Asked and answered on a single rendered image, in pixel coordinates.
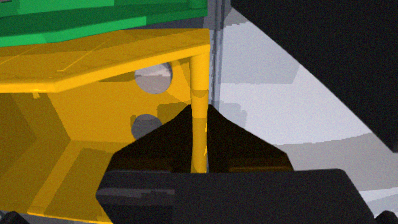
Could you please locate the yellow bin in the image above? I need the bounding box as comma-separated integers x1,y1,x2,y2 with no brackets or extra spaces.
0,29,210,224

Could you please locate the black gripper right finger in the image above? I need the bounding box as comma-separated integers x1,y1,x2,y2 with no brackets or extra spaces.
207,104,294,173

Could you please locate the grey open bin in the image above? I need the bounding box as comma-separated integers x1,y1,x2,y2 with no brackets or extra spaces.
18,213,99,224

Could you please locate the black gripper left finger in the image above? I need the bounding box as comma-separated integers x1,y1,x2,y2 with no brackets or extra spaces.
104,104,193,174

